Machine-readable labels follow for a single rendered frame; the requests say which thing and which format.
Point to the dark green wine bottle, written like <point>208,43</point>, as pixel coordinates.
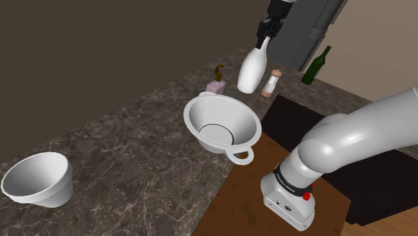
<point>314,67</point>

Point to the plain white bowl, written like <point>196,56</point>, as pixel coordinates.
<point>39,181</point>

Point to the white and wooden pepper mill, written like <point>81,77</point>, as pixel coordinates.
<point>270,85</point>

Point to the pink soap dispenser brown pump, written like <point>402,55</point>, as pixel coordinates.
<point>215,87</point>

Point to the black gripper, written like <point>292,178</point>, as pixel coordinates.
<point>277,9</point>

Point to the white bottle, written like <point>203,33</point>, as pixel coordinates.
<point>252,70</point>

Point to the brown wooden robot stand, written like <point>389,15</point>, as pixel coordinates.
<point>241,196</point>

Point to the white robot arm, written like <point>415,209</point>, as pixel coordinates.
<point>346,137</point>

